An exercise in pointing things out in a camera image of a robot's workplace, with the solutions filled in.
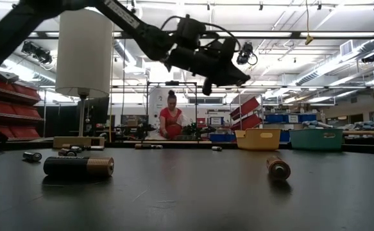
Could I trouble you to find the white shade table lamp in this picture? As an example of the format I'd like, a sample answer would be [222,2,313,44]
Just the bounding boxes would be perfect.
[52,8,114,149]

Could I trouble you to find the teal plastic bin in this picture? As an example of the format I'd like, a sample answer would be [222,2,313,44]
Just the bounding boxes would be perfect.
[289,128,344,151]

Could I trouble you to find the black overhead camera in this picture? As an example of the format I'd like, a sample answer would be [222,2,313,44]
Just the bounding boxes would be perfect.
[236,41,259,66]

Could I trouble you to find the grey-blue robot parts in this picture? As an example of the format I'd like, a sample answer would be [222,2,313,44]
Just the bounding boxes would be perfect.
[346,120,374,131]
[302,120,334,129]

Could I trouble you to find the wooden bench table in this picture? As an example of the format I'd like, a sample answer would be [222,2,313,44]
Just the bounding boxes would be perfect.
[342,130,374,145]

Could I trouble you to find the metal bin shelf rack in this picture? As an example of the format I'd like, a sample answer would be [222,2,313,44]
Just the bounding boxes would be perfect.
[0,70,45,142]

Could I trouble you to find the red shelf bin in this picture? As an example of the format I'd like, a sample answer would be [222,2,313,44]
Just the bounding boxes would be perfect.
[0,79,42,102]
[12,104,43,119]
[0,124,42,139]
[0,98,17,116]

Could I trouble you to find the yellow hanging cord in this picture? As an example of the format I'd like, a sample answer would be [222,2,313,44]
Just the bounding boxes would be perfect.
[303,0,314,46]

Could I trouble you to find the tilted red bin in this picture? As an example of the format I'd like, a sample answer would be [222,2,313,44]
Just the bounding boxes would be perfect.
[229,96,260,119]
[230,114,262,132]

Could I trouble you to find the black background monitor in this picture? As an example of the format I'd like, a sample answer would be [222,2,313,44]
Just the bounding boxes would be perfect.
[76,96,110,129]

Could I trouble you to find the black overhead light bar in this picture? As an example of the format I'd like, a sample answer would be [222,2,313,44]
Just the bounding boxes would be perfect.
[0,30,374,40]

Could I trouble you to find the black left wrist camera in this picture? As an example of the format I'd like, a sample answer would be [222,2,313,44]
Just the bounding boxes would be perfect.
[201,76,214,96]

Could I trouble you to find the person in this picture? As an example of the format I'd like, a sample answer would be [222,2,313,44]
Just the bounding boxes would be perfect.
[158,89,187,139]

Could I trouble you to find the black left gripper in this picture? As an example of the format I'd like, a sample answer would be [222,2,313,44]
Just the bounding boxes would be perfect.
[166,38,251,87]

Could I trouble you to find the white air vent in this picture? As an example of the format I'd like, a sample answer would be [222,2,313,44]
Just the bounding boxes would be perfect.
[339,40,355,58]

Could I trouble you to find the yellow plastic bin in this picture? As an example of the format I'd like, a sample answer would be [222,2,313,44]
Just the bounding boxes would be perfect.
[234,128,282,151]

